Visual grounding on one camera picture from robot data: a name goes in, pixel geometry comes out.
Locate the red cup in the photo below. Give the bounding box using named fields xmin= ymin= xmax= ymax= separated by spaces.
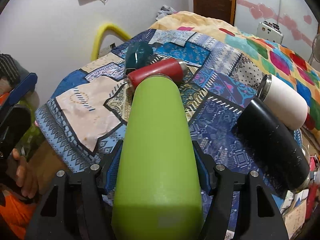
xmin=127 ymin=59 xmax=188 ymax=89

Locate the sliding wardrobe with hearts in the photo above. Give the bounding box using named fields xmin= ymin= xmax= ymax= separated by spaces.
xmin=234 ymin=0 xmax=318 ymax=59

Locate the person's left hand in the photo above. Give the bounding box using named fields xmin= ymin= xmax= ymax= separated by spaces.
xmin=7 ymin=148 xmax=39 ymax=199

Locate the grey clothes pile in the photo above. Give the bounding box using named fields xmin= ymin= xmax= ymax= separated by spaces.
xmin=156 ymin=5 xmax=177 ymax=21

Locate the blue patchwork cloth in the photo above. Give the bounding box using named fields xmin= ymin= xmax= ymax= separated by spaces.
xmin=35 ymin=28 xmax=304 ymax=240

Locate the yellow foam tube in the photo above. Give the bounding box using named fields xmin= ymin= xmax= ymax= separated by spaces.
xmin=90 ymin=23 xmax=132 ymax=61

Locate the green bottle cup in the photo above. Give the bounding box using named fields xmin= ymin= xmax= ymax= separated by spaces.
xmin=111 ymin=75 xmax=203 ymax=239

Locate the black cup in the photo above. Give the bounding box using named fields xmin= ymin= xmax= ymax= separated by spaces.
xmin=234 ymin=97 xmax=310 ymax=193

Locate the dark teal cup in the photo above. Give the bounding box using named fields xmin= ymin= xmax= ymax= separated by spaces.
xmin=125 ymin=42 xmax=153 ymax=75

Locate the standing fan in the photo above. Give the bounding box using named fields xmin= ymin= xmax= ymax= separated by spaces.
xmin=308 ymin=34 xmax=320 ymax=64

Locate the white cup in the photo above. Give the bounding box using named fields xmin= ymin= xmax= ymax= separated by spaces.
xmin=257 ymin=74 xmax=308 ymax=130

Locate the colourful quilt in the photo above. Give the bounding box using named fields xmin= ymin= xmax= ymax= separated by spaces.
xmin=151 ymin=11 xmax=319 ymax=132

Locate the white appliance box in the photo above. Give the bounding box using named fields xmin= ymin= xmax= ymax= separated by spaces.
xmin=257 ymin=21 xmax=283 ymax=44

